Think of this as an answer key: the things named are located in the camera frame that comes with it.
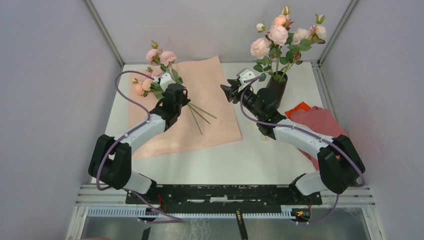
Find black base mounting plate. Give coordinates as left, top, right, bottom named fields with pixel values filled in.
left=143, top=184, right=323, bottom=214

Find pink crumpled cloth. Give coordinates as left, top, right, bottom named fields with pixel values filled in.
left=288, top=105, right=352, bottom=171

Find pink rose stem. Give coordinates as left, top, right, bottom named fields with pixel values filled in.
left=145, top=40, right=183, bottom=84

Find white slotted cable duct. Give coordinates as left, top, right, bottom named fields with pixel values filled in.
left=86, top=205, right=296, bottom=220

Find peach white artificial roses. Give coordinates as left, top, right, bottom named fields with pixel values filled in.
left=267, top=5, right=327, bottom=82

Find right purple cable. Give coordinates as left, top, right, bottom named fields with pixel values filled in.
left=239, top=74, right=367, bottom=225

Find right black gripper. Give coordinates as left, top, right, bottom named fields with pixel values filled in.
left=220, top=78, right=263, bottom=120

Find orange paper piece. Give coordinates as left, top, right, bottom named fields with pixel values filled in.
left=285, top=101, right=311, bottom=119

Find pink paper bouquet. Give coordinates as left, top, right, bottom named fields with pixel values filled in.
left=132, top=56, right=242, bottom=159

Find white rose stem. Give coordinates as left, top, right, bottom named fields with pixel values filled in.
left=250, top=24, right=289, bottom=83

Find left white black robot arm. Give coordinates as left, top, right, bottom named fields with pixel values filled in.
left=88, top=83, right=190, bottom=204

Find black printed strap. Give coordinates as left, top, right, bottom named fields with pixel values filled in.
left=235, top=208, right=249, bottom=240

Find peach pink rose stems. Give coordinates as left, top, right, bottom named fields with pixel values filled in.
left=132, top=69, right=217, bottom=131

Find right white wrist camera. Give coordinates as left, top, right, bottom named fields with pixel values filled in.
left=236, top=68, right=256, bottom=92

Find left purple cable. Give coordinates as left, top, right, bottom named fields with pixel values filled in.
left=95, top=70, right=184, bottom=225

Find purple cable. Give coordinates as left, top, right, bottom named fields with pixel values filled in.
left=239, top=74, right=367, bottom=225
left=95, top=70, right=184, bottom=225

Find black cylindrical vase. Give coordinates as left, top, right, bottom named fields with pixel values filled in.
left=266, top=71, right=288, bottom=109

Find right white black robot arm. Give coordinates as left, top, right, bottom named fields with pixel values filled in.
left=220, top=77, right=366, bottom=204

